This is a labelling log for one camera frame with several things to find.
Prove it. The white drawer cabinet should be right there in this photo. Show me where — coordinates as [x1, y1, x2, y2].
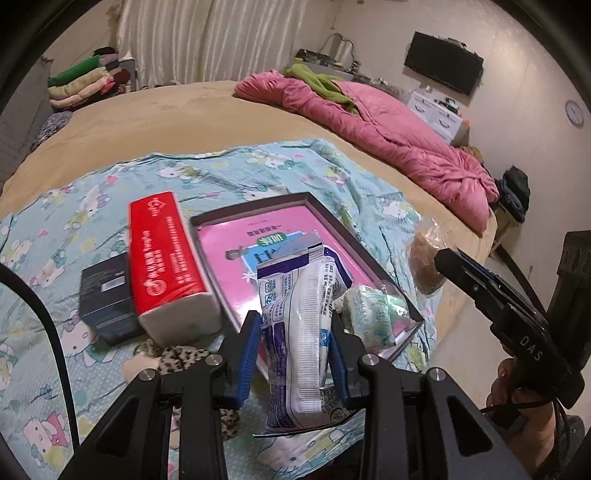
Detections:
[406, 90, 471, 146]

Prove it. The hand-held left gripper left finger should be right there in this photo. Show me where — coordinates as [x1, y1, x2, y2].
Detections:
[60, 311, 262, 480]

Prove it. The small teal tissue pack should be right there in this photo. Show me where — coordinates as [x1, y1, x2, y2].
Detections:
[344, 284, 409, 347]

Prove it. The teal cartoon printed blanket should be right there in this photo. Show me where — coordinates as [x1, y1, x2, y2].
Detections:
[0, 138, 439, 480]

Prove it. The pink quilt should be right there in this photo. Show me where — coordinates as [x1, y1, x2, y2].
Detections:
[233, 70, 500, 232]

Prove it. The leopard print scrunchie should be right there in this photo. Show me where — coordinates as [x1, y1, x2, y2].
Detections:
[154, 344, 241, 439]

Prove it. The cluttered side table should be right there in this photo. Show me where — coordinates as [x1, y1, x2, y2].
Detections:
[293, 32, 370, 84]

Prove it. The pink folded blanket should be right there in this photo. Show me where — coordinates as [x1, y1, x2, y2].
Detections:
[50, 78, 116, 110]

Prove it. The dark clothing pile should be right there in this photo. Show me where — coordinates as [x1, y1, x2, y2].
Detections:
[501, 166, 531, 224]

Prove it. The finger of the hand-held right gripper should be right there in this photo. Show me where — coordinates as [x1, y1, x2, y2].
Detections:
[434, 248, 509, 324]
[455, 249, 546, 319]

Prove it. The pink book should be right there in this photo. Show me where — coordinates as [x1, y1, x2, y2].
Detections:
[198, 205, 384, 333]

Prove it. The round bed tan sheet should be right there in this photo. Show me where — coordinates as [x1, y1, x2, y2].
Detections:
[0, 80, 499, 315]

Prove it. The tan plush toy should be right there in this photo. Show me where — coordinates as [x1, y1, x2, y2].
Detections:
[455, 145, 485, 164]

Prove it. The black box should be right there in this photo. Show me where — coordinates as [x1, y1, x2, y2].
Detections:
[78, 253, 148, 344]

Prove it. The green cloth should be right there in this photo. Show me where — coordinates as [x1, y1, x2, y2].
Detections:
[284, 63, 361, 116]

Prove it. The dark rectangular tray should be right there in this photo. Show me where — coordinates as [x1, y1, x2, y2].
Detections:
[189, 191, 426, 384]

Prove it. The green folded blanket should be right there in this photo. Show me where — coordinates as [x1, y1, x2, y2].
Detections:
[47, 55, 107, 87]

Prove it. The person's right hand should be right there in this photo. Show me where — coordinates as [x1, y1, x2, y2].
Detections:
[487, 360, 557, 467]

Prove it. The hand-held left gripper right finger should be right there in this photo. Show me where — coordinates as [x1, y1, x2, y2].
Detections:
[330, 314, 529, 480]

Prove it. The dark floral pillow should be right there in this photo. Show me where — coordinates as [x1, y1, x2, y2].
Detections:
[30, 111, 73, 151]

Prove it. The brown round pack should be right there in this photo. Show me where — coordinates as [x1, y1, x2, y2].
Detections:
[409, 217, 446, 296]

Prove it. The beige folded blanket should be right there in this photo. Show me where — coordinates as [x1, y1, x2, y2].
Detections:
[48, 69, 110, 100]

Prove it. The black cable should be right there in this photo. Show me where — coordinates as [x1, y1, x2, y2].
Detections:
[0, 265, 80, 455]

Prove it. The white purple plastic packet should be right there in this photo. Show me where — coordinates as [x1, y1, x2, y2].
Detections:
[253, 231, 356, 437]

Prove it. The white pleated curtain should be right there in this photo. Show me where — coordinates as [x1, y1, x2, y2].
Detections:
[115, 0, 335, 88]

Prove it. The black wall television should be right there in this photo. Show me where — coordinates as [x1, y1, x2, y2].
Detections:
[404, 31, 485, 97]

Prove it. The red tissue pack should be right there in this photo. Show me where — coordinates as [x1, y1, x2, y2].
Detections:
[127, 191, 221, 347]

